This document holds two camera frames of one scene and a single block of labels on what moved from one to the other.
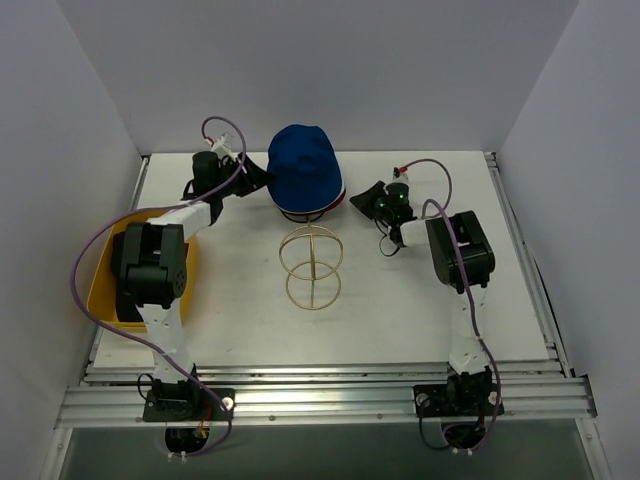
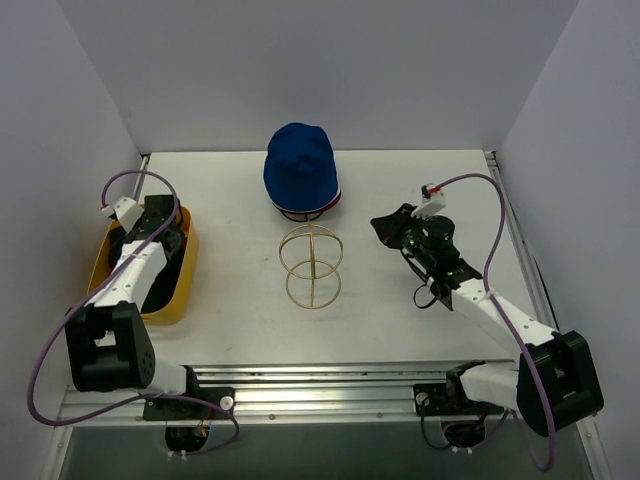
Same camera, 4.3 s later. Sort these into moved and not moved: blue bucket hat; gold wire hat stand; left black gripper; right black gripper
Moved: right black gripper; left black gripper
Not moved: gold wire hat stand; blue bucket hat
